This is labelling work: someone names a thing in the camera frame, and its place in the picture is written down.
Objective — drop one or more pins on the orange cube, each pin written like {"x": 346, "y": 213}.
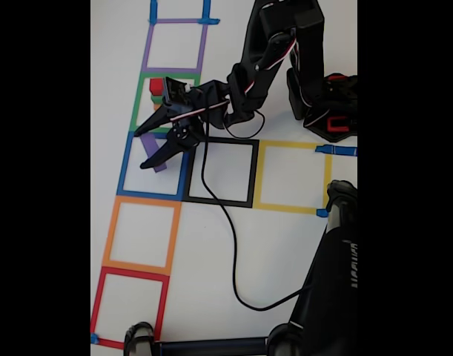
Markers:
{"x": 157, "y": 107}

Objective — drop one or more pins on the purple square frame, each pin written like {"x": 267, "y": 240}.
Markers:
{"x": 147, "y": 48}

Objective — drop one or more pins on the green square frame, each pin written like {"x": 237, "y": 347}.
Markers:
{"x": 135, "y": 107}

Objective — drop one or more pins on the green cube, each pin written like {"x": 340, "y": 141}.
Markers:
{"x": 156, "y": 99}

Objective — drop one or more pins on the orange square frame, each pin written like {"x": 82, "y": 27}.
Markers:
{"x": 109, "y": 237}

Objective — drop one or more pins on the red printed clamp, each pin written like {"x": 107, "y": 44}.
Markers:
{"x": 337, "y": 78}
{"x": 337, "y": 126}

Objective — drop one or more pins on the small red cube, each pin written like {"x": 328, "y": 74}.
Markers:
{"x": 156, "y": 85}

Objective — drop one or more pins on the blue tape strip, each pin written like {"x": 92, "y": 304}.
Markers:
{"x": 94, "y": 338}
{"x": 153, "y": 11}
{"x": 337, "y": 151}
{"x": 321, "y": 213}
{"x": 207, "y": 9}

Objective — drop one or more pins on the black gripper camera board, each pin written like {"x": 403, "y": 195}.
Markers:
{"x": 176, "y": 92}

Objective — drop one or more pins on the blue square frame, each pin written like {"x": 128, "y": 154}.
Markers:
{"x": 123, "y": 174}

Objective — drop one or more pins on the red square frame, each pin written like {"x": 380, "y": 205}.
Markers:
{"x": 97, "y": 304}

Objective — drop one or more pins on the black camera tripod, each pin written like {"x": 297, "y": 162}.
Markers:
{"x": 330, "y": 278}

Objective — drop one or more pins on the purple cube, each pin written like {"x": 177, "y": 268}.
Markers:
{"x": 150, "y": 146}

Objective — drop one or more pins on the black square frame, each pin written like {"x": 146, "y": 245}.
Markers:
{"x": 248, "y": 170}

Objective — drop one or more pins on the yellow square frame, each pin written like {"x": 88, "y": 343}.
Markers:
{"x": 258, "y": 174}

